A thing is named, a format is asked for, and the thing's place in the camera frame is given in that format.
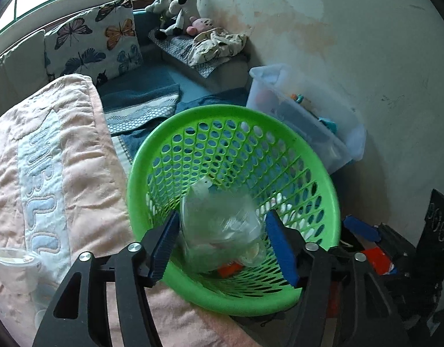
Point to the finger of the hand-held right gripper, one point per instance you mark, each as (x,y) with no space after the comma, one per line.
(359,226)

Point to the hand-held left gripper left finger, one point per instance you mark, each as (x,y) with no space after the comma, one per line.
(164,249)

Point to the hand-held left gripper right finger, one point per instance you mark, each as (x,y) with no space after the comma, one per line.
(281,249)

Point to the small red packet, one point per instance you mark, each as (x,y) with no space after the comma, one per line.
(379,260)

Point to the clear bottle with orange cap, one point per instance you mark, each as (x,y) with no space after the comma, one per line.
(222,224)

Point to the green plastic basket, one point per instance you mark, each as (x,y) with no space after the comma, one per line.
(225,141)

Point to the clear plastic storage box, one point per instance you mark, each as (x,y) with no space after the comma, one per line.
(301,123)

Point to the blue patterned rug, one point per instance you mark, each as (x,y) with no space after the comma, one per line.
(142,115)

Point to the clear cup with lid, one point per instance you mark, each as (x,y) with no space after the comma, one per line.
(12,260)

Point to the blue towel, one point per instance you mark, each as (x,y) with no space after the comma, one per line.
(142,83)

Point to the grey patterned mat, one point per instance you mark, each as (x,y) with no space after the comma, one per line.
(175,48)

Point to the crumpled patterned cloth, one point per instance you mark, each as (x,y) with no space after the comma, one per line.
(218,45)

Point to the butterfly print pillow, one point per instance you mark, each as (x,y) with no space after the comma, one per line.
(92,43)

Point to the pink plush toy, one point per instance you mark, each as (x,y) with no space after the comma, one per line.
(199,25)

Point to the white pillow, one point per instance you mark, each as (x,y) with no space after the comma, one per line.
(19,72)

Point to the black and white cow plush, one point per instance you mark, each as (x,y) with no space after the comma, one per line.
(180,7)

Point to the grey plush toy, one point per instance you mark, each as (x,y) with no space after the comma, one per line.
(160,4)

